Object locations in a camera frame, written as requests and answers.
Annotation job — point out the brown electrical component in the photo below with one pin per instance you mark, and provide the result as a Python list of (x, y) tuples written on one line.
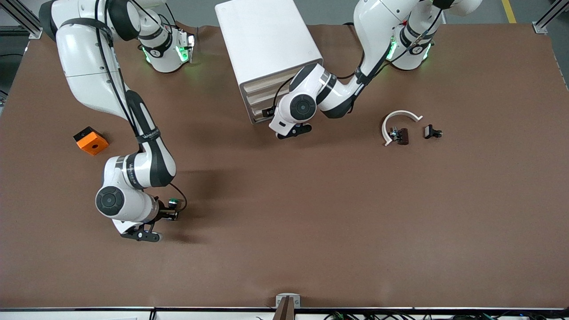
[(402, 136)]

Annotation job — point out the silver corner bracket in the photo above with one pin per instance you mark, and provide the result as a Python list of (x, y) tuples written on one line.
[(35, 33), (541, 29)]

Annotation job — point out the brown paper table cover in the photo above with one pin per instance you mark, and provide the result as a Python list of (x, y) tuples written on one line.
[(311, 222)]

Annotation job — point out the orange box with hole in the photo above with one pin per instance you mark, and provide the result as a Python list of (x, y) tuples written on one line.
[(93, 144)]

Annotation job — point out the grey metal table bracket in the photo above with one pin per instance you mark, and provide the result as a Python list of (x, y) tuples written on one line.
[(279, 301)]

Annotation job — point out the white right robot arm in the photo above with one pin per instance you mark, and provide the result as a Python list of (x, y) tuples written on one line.
[(89, 66)]

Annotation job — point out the white plastic bin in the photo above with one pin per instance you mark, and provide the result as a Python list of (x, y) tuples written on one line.
[(257, 108)]

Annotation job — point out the silver base connector block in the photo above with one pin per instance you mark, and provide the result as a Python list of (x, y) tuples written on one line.
[(392, 49), (187, 49)]

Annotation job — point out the white curved plastic piece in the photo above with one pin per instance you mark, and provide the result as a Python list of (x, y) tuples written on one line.
[(402, 113)]

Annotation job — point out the small black switch component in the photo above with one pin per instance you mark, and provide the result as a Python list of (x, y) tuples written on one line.
[(429, 131)]

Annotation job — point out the green push button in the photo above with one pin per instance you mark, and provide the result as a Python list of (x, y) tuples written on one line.
[(174, 203)]

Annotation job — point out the aluminium frame profile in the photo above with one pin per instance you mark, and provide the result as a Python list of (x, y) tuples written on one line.
[(18, 13), (551, 13)]

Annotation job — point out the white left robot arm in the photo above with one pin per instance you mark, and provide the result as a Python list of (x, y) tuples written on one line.
[(378, 26)]

